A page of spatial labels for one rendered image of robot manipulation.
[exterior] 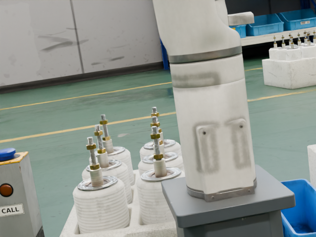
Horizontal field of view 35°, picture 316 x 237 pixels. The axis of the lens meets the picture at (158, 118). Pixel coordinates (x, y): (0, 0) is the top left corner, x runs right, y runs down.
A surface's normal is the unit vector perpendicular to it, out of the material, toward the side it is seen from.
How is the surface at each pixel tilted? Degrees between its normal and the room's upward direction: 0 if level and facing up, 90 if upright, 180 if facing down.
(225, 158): 90
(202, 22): 92
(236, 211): 90
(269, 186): 0
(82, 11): 90
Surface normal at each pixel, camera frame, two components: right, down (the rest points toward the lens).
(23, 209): 0.01, 0.18
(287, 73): -0.96, 0.18
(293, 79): 0.24, 0.14
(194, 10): -0.43, 0.26
